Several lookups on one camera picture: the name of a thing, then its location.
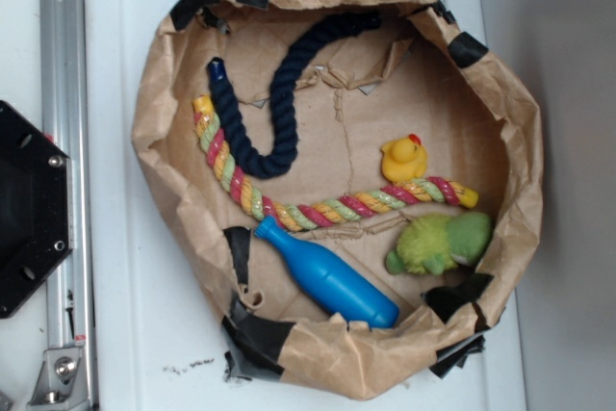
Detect green plush animal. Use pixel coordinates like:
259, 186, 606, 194
385, 212, 493, 276

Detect brown paper bag basket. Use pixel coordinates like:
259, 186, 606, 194
132, 0, 543, 399

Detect yellow rubber duck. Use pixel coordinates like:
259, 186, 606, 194
380, 134, 428, 183

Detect blue plastic bottle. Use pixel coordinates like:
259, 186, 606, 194
255, 217, 399, 328

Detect dark blue rope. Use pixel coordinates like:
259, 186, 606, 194
207, 11, 384, 180

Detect multicolour twisted rope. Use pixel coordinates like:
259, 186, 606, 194
192, 95, 480, 233

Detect aluminium frame rail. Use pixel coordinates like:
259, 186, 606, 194
40, 0, 98, 410

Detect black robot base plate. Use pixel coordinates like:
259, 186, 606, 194
0, 101, 71, 320

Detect metal corner bracket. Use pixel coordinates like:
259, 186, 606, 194
27, 347, 92, 411

